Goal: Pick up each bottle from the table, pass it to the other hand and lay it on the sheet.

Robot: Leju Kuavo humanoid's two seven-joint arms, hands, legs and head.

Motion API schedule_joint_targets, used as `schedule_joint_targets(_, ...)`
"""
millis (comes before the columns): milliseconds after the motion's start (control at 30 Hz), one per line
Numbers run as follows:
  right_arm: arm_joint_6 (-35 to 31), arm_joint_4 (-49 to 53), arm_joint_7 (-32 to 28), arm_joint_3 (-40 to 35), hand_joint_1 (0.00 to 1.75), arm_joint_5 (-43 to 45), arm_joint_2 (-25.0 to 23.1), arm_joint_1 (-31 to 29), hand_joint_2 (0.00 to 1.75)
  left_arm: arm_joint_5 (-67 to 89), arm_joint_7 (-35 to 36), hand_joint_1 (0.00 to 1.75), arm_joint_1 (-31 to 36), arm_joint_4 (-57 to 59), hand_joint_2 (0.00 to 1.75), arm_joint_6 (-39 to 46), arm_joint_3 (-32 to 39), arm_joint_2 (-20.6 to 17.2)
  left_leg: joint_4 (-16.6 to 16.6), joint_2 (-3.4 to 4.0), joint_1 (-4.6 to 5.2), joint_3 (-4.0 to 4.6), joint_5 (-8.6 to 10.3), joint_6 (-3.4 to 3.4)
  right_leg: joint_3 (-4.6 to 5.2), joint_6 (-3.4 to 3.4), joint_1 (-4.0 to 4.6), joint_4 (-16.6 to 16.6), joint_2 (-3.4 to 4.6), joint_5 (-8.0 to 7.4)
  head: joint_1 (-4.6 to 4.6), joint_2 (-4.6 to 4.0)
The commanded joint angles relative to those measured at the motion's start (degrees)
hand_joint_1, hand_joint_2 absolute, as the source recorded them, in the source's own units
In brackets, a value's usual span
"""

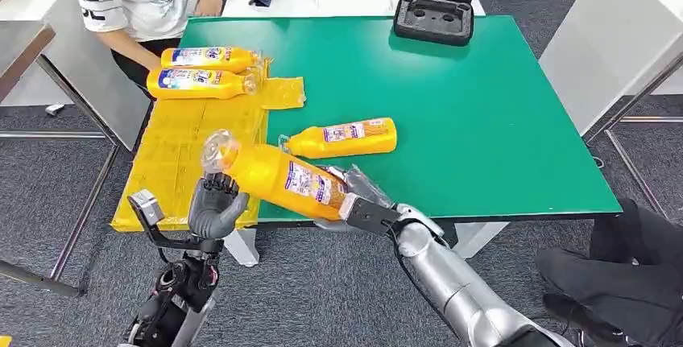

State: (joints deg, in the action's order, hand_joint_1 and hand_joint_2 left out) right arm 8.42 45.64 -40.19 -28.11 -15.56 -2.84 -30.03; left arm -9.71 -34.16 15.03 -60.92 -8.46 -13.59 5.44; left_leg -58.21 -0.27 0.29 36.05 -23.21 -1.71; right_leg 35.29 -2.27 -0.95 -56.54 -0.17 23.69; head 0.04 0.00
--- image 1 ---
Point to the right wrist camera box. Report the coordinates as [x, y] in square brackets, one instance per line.
[371, 215]

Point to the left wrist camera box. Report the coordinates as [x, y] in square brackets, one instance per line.
[145, 208]

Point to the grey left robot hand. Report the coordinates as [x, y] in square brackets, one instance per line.
[213, 211]

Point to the white table leg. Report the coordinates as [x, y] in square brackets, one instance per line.
[240, 248]
[477, 240]

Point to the yellow sheet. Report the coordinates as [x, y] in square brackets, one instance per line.
[176, 147]

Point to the metal panel frame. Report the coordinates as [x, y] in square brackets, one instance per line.
[635, 171]

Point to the small white floor item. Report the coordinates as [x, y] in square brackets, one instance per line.
[55, 109]

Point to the large white panel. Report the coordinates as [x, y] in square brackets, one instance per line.
[613, 40]

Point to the green table mat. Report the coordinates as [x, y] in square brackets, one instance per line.
[480, 120]

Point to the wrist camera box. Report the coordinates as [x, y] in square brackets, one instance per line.
[145, 208]
[371, 215]

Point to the orange drink bottle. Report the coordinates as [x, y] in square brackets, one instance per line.
[205, 83]
[277, 174]
[208, 59]
[341, 142]

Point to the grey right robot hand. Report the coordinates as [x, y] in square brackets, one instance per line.
[363, 184]

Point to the person's left hand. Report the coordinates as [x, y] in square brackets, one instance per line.
[209, 6]

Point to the grey desk panel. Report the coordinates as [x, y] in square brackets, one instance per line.
[85, 86]

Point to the black open foam case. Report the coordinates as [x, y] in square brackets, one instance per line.
[433, 22]

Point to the metal desk frame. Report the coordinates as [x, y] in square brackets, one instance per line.
[85, 211]

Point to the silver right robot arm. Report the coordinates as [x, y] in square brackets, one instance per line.
[453, 286]

